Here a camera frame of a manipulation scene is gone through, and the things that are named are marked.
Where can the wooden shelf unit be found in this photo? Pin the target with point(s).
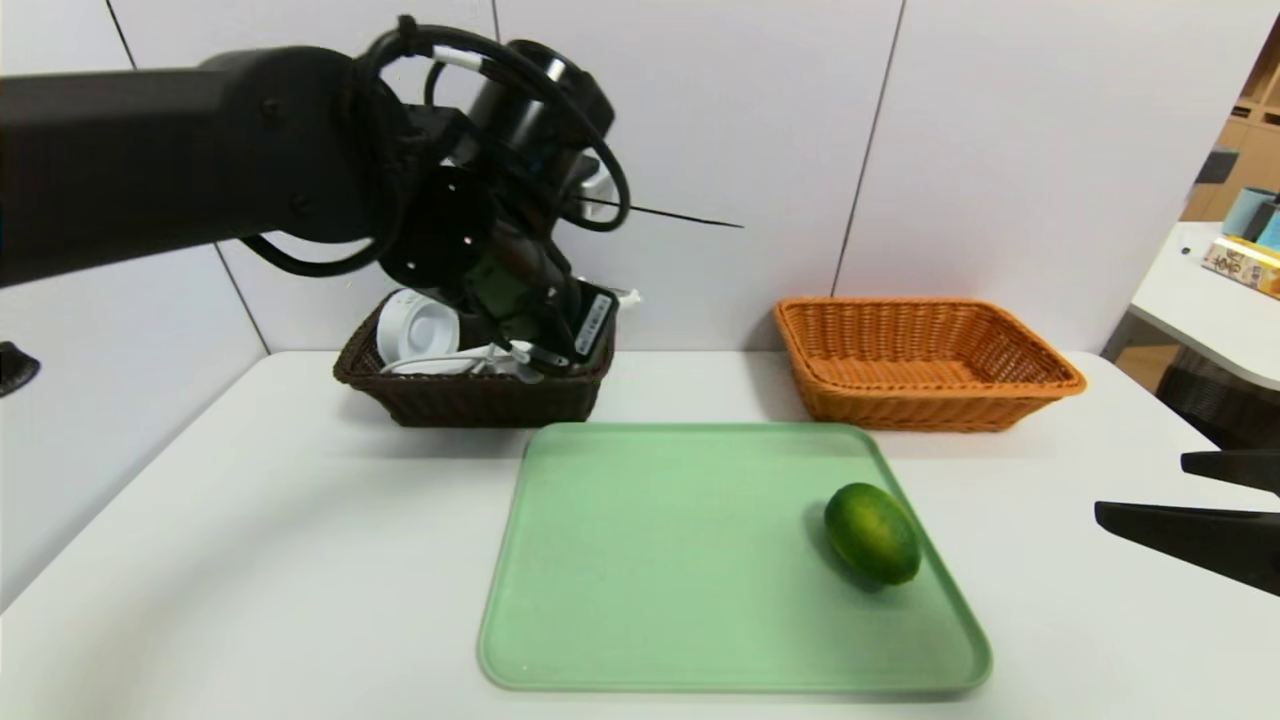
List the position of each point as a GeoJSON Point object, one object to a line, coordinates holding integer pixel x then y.
{"type": "Point", "coordinates": [1255, 140]}

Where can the white side table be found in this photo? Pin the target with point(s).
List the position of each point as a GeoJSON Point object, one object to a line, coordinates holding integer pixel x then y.
{"type": "Point", "coordinates": [1200, 310]}

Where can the green lime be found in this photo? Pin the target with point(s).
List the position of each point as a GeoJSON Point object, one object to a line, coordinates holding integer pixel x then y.
{"type": "Point", "coordinates": [873, 535]}

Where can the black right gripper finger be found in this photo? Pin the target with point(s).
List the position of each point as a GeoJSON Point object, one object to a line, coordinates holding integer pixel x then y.
{"type": "Point", "coordinates": [1210, 545]}
{"type": "Point", "coordinates": [1245, 470]}

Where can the light blue cup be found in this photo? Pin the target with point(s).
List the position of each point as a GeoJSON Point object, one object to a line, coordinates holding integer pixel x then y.
{"type": "Point", "coordinates": [1270, 230]}

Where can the orange wicker basket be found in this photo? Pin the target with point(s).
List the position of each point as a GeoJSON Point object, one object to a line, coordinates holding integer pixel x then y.
{"type": "Point", "coordinates": [920, 400]}

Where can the dark brown wicker basket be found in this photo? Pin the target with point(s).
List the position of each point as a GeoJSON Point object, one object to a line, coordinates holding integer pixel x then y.
{"type": "Point", "coordinates": [470, 400]}

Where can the light green plastic tray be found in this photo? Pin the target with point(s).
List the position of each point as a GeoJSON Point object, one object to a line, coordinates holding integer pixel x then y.
{"type": "Point", "coordinates": [660, 600]}

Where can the yellow printed box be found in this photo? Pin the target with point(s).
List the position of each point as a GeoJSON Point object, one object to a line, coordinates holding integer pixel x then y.
{"type": "Point", "coordinates": [1240, 265]}

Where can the dark grey box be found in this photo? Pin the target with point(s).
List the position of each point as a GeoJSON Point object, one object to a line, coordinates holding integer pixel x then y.
{"type": "Point", "coordinates": [1213, 165]}

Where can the grey blue cup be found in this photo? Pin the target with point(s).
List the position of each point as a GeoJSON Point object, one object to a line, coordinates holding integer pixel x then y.
{"type": "Point", "coordinates": [1243, 212]}

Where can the black chair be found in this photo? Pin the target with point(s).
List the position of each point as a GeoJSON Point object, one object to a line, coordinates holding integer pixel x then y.
{"type": "Point", "coordinates": [1220, 400]}

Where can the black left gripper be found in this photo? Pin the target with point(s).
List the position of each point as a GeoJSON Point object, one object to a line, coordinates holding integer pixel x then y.
{"type": "Point", "coordinates": [594, 327]}

